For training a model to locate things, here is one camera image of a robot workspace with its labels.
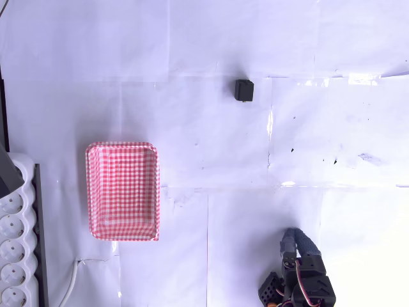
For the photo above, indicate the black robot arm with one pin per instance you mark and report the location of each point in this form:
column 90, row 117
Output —
column 316, row 291

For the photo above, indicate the white power strip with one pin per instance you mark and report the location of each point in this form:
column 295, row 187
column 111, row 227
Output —
column 14, row 243

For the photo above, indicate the small black cube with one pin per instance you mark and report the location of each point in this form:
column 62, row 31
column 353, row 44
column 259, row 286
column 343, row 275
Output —
column 244, row 90

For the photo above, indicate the red checkered tray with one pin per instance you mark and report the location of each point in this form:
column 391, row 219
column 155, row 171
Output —
column 123, row 192

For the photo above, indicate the grey box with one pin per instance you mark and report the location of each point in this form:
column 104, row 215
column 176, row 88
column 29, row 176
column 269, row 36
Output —
column 8, row 172

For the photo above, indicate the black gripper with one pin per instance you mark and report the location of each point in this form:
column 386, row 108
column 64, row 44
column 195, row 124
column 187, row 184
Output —
column 298, row 263

